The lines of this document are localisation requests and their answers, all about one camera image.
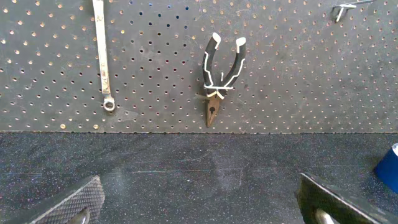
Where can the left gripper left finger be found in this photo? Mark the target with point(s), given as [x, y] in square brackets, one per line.
[81, 202]

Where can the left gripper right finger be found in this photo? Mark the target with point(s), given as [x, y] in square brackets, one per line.
[323, 199]

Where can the roll of blue tape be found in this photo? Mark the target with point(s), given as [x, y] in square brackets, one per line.
[388, 169]

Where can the black and white pliers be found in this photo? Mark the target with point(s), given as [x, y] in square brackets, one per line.
[213, 109]

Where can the wrench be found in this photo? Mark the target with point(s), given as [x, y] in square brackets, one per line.
[102, 56]

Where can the black pegboard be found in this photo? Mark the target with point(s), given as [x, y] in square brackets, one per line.
[155, 93]

